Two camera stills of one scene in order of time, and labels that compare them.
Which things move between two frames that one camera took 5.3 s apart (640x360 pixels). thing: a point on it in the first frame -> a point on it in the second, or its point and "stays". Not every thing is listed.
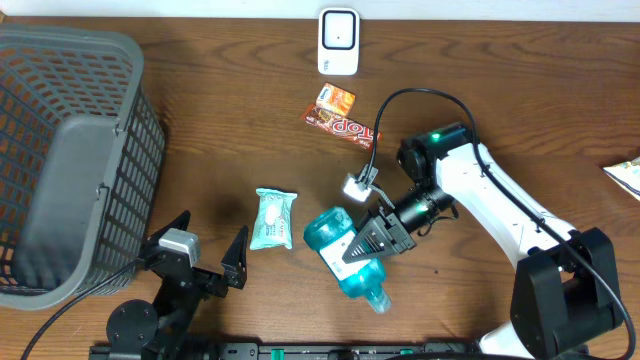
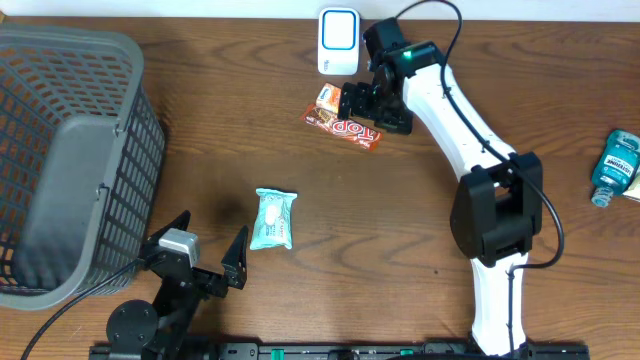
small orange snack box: (335, 99) stays
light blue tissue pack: (273, 219) stays
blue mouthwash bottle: (331, 231) -> (616, 167)
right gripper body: (402, 239) -> (386, 109)
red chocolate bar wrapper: (340, 124) stays
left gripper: (234, 269) stays
